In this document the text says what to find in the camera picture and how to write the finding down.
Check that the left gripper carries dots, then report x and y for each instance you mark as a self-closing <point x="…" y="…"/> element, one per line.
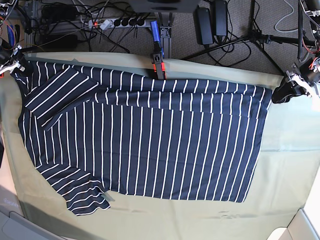
<point x="301" y="80"/>

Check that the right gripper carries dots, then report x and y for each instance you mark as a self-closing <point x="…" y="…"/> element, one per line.
<point x="12" y="60"/>

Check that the navy white striped T-shirt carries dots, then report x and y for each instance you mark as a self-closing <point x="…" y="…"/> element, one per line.
<point x="91" y="130"/>

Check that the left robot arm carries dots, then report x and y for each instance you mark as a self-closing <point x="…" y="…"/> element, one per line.
<point x="313" y="7"/>

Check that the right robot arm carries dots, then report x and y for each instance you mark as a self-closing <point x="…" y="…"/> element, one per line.
<point x="5" y="11"/>

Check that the blue black clamp left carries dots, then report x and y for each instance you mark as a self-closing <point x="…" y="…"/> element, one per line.
<point x="13" y="32"/>

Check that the black tripod stand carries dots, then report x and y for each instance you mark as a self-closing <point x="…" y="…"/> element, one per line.
<point x="254" y="36"/>

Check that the light green table cloth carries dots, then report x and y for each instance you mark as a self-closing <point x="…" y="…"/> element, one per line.
<point x="284" y="177"/>

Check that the white power strip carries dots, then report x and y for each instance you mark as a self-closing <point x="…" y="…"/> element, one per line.
<point x="116" y="23"/>

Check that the black power adapter left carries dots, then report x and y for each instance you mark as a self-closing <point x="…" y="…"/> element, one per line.
<point x="203" y="27"/>

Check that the black power adapter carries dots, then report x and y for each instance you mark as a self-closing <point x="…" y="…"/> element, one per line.
<point x="219" y="12"/>
<point x="203" y="27"/>

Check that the black power adapter right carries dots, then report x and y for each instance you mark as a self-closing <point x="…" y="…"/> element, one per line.
<point x="219" y="12"/>

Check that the orange black centre clamp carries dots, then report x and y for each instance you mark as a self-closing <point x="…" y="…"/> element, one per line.
<point x="158" y="65"/>

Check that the aluminium frame post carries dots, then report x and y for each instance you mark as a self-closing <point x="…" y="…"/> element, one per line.
<point x="165" y="22"/>

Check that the black camera mount box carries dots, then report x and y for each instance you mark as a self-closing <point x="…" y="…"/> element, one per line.
<point x="173" y="6"/>

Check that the blue clamp handle centre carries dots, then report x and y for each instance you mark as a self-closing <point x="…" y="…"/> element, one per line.
<point x="156" y="34"/>

